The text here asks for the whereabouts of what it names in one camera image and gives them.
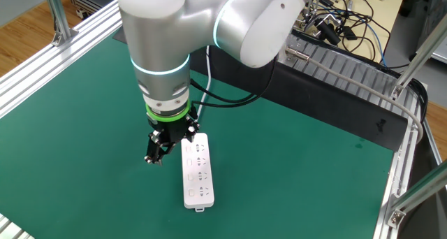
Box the white four-socket power strip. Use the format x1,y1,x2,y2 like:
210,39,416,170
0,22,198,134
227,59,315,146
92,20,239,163
180,132,215,213

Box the yellow wooden desk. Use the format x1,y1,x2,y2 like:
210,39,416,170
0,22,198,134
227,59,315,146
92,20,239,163
307,0,409,64

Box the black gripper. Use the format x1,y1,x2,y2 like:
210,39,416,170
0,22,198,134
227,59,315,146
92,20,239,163
144,113,200,166

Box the green table mat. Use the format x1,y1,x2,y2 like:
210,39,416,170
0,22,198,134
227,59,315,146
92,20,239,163
0,32,395,239

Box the blue cable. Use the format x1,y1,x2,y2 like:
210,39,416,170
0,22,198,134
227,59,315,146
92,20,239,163
362,20,388,68

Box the aluminium table frame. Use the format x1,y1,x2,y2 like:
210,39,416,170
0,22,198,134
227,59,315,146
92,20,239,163
0,0,447,239

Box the white power strip cable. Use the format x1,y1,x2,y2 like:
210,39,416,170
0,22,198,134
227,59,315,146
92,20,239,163
196,45,213,120

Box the small black box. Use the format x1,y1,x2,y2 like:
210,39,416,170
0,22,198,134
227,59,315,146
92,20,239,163
342,25,358,41

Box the silver metal clamp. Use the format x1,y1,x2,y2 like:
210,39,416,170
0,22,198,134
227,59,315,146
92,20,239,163
302,12,344,34

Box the black cable bundle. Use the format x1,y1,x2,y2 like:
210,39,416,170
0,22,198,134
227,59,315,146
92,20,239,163
404,77,430,125

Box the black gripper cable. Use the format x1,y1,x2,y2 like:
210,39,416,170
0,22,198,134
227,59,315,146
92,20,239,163
191,57,279,109

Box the grey cabinet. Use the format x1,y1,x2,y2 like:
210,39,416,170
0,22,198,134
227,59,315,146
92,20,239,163
400,0,447,64

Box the tangled black desk cables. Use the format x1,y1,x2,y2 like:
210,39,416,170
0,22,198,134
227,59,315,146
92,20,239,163
303,0,392,64

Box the aluminium frame post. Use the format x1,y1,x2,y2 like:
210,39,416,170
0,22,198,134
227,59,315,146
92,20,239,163
43,0,80,47
390,13,447,101
386,161,447,229

